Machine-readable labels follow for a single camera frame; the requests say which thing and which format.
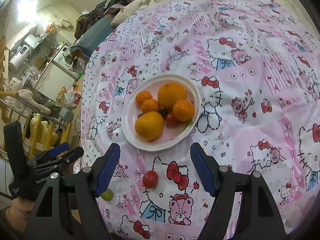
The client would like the small mandarin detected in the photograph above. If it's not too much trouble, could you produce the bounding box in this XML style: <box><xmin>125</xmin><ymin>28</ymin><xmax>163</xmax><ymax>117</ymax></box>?
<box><xmin>141</xmin><ymin>98</ymin><xmax>161</xmax><ymax>114</ymax></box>
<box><xmin>135</xmin><ymin>90</ymin><xmax>152</xmax><ymax>107</ymax></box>

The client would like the medium orange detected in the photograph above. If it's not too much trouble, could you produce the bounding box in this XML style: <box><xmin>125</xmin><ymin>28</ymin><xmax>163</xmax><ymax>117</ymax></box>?
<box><xmin>172</xmin><ymin>100</ymin><xmax>195</xmax><ymax>122</ymax></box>

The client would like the white cabinet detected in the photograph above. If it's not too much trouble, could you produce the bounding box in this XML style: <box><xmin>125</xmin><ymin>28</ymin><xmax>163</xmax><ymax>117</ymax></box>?
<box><xmin>34</xmin><ymin>44</ymin><xmax>79</xmax><ymax>101</ymax></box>

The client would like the pink Hello Kitty cloth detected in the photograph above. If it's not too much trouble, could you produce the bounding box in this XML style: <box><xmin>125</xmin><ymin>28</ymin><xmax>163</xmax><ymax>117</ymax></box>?
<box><xmin>78</xmin><ymin>0</ymin><xmax>319</xmax><ymax>239</ymax></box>

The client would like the person's left hand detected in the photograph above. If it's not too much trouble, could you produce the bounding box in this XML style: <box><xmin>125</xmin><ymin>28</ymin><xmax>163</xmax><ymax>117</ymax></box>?
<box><xmin>6</xmin><ymin>197</ymin><xmax>35</xmax><ymax>231</ymax></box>

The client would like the dark grape on plate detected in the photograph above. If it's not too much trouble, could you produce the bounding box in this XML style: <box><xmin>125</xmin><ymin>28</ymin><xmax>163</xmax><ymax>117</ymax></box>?
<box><xmin>159</xmin><ymin>109</ymin><xmax>169</xmax><ymax>120</ymax></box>

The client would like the green grape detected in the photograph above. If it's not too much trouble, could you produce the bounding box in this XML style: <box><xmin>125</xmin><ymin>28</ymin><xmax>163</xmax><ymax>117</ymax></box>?
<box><xmin>100</xmin><ymin>189</ymin><xmax>114</xmax><ymax>202</ymax></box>

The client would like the dark red tomato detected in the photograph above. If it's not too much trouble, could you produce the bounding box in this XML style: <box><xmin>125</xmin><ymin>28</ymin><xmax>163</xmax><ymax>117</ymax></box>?
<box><xmin>165</xmin><ymin>112</ymin><xmax>180</xmax><ymax>127</ymax></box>

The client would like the red cherry tomato on cloth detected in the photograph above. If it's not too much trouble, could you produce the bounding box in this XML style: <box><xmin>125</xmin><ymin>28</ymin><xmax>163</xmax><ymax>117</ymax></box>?
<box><xmin>143</xmin><ymin>170</ymin><xmax>158</xmax><ymax>189</ymax></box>

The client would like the teal blue pillow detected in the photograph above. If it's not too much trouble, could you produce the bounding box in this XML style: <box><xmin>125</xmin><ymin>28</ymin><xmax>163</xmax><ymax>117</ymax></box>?
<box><xmin>69</xmin><ymin>16</ymin><xmax>115</xmax><ymax>60</ymax></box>

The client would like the pink white oval plate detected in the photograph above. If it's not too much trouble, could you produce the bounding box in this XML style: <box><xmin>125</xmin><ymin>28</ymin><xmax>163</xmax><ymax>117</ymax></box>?
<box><xmin>121</xmin><ymin>74</ymin><xmax>201</xmax><ymax>152</ymax></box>

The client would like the yellow wooden railing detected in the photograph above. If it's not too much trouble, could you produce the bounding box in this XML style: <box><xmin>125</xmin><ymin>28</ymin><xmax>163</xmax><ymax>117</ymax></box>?
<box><xmin>1</xmin><ymin>89</ymin><xmax>73</xmax><ymax>158</ymax></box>

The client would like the large orange on plate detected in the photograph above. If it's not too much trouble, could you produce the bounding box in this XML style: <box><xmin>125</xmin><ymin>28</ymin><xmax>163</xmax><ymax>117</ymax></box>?
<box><xmin>157</xmin><ymin>82</ymin><xmax>187</xmax><ymax>110</ymax></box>

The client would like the white kitchen appliance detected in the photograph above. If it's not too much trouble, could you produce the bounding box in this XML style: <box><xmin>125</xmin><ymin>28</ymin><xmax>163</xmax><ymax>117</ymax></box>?
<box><xmin>9</xmin><ymin>44</ymin><xmax>31</xmax><ymax>72</ymax></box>

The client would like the small mandarin front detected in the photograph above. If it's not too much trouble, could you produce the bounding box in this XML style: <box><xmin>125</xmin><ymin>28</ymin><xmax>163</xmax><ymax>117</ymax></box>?
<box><xmin>141</xmin><ymin>98</ymin><xmax>161</xmax><ymax>114</ymax></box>

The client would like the small mandarin rear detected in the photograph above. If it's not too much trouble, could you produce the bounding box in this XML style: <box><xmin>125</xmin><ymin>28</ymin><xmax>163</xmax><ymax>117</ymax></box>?
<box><xmin>135</xmin><ymin>90</ymin><xmax>152</xmax><ymax>107</ymax></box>

